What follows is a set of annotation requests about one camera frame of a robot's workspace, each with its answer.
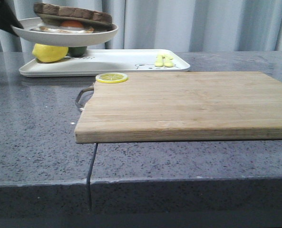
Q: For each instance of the white round plate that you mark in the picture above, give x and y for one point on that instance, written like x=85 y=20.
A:
x=58 y=39

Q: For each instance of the bottom bread slice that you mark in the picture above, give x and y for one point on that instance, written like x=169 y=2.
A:
x=55 y=20

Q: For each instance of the light yellow plastic knife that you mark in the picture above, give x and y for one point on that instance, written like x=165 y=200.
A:
x=167 y=60

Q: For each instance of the fried egg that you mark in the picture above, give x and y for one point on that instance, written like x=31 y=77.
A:
x=66 y=27

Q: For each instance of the yellow lemon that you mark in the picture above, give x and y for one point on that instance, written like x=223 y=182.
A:
x=49 y=54

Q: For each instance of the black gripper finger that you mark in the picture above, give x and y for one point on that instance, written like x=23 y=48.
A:
x=8 y=19

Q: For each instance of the white rectangular tray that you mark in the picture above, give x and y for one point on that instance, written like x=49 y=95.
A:
x=103 y=60

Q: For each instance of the white bread slice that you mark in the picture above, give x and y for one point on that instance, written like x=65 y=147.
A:
x=51 y=11

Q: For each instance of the lemon slice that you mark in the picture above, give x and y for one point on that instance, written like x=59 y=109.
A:
x=111 y=78

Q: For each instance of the green lime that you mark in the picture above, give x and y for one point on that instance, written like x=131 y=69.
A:
x=77 y=51

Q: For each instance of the wooden cutting board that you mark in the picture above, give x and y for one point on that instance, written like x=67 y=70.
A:
x=183 y=106

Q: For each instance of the grey curtain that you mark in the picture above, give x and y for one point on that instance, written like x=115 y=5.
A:
x=191 y=25

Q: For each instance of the light yellow plastic fork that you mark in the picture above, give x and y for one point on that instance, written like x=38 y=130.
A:
x=159 y=60

